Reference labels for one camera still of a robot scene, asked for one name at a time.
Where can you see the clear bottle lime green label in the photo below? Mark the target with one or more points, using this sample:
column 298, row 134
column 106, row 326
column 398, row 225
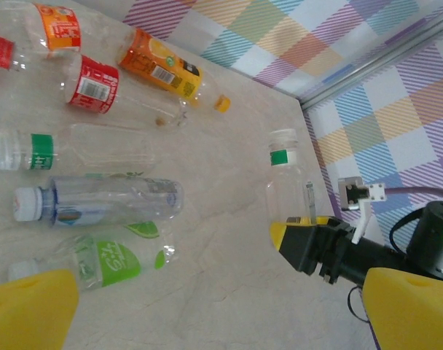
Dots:
column 116, row 260

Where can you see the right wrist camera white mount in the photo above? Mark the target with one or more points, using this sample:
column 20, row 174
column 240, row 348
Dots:
column 350, row 193

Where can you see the clear bottle with green band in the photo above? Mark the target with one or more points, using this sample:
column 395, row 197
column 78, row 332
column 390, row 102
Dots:
column 42, row 151
column 281, row 175

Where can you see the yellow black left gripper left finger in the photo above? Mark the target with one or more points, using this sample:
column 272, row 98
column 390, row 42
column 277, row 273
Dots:
column 28, row 313

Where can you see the clear bottle orange label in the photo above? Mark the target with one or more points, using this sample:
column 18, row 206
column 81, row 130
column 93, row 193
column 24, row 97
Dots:
column 61, row 29

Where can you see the orange juice bottle yellow label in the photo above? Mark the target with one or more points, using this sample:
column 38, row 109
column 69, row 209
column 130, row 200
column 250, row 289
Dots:
column 152, row 62

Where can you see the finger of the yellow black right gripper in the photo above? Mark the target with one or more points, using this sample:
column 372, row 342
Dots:
column 321, row 220
column 298, row 248

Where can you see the clear bottle red label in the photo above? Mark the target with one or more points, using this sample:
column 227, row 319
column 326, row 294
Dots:
column 94, row 85

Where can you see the aluminium right frame post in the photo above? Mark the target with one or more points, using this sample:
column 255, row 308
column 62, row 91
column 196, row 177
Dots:
column 334, row 85

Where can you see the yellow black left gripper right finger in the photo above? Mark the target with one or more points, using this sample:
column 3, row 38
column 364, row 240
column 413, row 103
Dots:
column 414, row 317

